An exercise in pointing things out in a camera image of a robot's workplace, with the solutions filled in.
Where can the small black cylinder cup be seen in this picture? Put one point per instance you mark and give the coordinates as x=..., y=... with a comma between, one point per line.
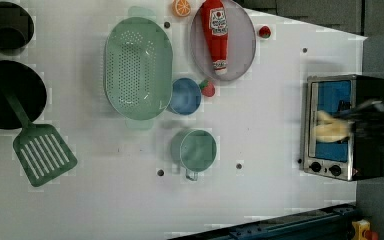
x=16, y=26

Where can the orange slice toy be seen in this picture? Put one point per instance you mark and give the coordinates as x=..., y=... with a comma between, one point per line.
x=181, y=8

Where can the grey round plate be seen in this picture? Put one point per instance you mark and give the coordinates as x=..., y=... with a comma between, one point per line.
x=241, y=43

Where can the blue small bowl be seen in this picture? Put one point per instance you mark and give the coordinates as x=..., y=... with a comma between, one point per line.
x=186, y=97

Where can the green measuring cup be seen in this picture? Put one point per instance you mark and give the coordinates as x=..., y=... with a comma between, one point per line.
x=195, y=150

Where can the yellow and red clamp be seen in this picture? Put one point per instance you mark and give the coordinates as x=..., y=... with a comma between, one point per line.
x=363, y=231

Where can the green oval colander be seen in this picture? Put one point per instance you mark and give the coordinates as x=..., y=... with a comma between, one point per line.
x=138, y=60

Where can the large black cylinder container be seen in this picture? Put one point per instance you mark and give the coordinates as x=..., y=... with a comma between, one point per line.
x=29, y=88

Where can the red plush strawberry far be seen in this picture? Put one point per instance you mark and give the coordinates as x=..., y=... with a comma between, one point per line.
x=264, y=32

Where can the blue metal frame rail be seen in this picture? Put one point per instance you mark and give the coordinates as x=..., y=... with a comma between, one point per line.
x=330, y=223

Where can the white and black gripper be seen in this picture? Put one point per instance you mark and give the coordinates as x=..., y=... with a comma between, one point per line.
x=366, y=124

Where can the red plush ketchup bottle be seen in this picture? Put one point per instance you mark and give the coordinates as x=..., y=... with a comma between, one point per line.
x=215, y=29

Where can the black toaster oven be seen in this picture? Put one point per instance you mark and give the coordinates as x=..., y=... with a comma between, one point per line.
x=353, y=158

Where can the yellow peeled plush banana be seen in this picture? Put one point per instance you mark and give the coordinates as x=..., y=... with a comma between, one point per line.
x=330, y=129

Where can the red plush strawberry near bowl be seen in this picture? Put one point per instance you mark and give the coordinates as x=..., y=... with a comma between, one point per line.
x=207, y=88

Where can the green slotted spatula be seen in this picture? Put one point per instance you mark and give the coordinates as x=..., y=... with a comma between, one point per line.
x=42, y=152

